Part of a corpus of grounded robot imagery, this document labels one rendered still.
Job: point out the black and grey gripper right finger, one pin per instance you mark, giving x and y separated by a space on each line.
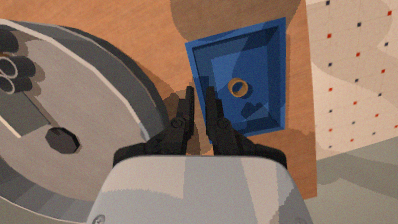
228 141

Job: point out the grey metal cylinder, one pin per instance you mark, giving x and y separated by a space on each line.
17 84
21 64
8 42

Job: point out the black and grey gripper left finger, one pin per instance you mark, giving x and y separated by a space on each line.
170 141

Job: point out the blue crate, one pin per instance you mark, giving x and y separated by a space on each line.
257 58

